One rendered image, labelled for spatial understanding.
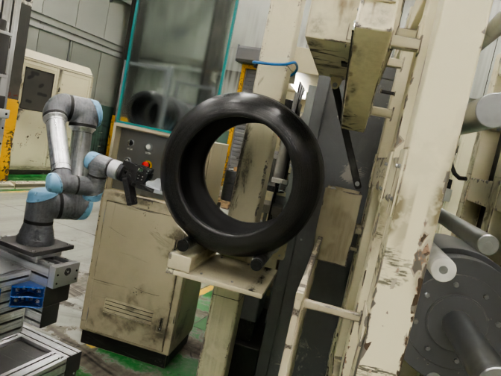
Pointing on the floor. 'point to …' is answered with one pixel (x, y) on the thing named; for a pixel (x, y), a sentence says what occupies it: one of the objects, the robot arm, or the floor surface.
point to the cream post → (252, 177)
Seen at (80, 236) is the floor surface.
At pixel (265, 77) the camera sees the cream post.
